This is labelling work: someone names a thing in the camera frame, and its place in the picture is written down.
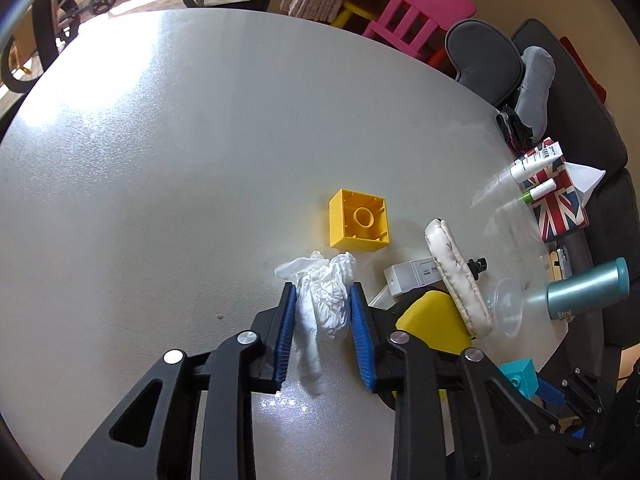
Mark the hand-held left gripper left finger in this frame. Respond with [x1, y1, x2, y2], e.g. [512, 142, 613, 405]
[61, 281, 301, 480]

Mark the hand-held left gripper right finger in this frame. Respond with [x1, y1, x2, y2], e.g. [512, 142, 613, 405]
[348, 281, 596, 480]

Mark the white power adapter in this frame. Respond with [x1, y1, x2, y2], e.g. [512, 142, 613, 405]
[383, 256, 441, 297]

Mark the blue toy block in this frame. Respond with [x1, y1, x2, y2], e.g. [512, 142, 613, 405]
[532, 374, 568, 408]

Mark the teal toy block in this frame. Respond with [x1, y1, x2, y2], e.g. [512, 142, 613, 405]
[500, 357, 538, 400]

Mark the yellow round case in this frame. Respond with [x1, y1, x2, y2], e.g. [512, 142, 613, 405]
[394, 287, 473, 361]

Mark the teal metal bottle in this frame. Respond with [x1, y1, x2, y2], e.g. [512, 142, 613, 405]
[546, 257, 631, 322]

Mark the white padded pouch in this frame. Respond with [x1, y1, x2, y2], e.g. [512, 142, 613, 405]
[424, 217, 493, 338]

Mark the yellow toy block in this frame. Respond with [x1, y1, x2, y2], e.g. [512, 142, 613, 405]
[328, 188, 391, 252]

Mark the clear plastic cup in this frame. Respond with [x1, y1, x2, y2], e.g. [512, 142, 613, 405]
[485, 277, 525, 338]

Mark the flag print tissue box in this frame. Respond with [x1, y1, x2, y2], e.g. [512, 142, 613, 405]
[517, 137, 588, 242]

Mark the green capped tube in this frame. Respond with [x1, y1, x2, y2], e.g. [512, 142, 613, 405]
[520, 178, 557, 204]

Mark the white tissue sheet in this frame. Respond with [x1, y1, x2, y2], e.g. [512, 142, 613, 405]
[565, 162, 607, 206]

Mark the white tube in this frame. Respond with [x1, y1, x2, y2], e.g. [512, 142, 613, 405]
[511, 142, 563, 183]

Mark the dark grey sofa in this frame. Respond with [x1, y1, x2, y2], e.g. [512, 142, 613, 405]
[510, 19, 640, 361]

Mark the dark grey cushion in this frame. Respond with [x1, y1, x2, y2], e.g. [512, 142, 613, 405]
[446, 19, 523, 108]

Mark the light grey pillow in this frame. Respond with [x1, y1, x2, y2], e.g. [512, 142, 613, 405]
[514, 46, 557, 136]

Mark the yellow stool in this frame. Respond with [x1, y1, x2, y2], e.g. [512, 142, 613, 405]
[332, 0, 373, 31]

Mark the red cloth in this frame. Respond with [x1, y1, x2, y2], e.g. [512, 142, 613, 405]
[559, 36, 606, 103]

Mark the white bicycle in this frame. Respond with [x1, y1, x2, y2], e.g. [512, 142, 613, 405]
[0, 0, 206, 93]

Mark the black strap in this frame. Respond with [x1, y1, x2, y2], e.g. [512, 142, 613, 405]
[496, 105, 533, 153]

